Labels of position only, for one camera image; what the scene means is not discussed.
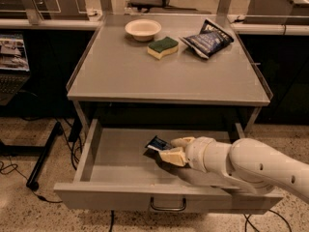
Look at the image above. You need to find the laptop on left desk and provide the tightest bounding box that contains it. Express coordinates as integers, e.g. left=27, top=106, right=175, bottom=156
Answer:
left=0, top=33, right=30, bottom=105

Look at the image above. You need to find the green yellow sponge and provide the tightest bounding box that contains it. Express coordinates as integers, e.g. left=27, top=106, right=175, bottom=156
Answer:
left=147, top=37, right=179, bottom=60

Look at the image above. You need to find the blue rxbar blueberry bar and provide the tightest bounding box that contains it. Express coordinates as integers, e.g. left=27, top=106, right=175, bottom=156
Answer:
left=146, top=136, right=172, bottom=152

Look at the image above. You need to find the white paper bowl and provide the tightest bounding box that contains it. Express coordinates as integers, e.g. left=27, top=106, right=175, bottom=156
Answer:
left=125, top=19, right=161, bottom=42

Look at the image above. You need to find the black desk leg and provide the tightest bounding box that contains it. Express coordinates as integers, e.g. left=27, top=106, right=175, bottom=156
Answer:
left=26, top=122, right=63, bottom=191

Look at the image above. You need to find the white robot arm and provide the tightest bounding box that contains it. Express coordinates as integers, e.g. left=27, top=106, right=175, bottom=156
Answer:
left=159, top=136, right=309, bottom=203

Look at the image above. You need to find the black floor cable right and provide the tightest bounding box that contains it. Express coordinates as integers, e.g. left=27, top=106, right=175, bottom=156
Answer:
left=243, top=208, right=294, bottom=232

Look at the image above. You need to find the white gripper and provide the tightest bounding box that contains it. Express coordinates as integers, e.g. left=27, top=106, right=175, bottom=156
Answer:
left=159, top=137, right=214, bottom=172

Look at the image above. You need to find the metal drawer handle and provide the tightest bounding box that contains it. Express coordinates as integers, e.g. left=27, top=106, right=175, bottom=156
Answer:
left=150, top=196, right=188, bottom=213

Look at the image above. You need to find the grey metal table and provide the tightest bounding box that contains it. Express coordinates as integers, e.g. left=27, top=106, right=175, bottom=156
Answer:
left=68, top=14, right=271, bottom=123

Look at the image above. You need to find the dark blue chip bag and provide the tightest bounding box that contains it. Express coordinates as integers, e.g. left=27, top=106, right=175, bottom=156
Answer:
left=180, top=19, right=234, bottom=59

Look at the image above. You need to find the open grey top drawer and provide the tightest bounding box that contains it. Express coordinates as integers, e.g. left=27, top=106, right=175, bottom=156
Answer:
left=54, top=120, right=283, bottom=214

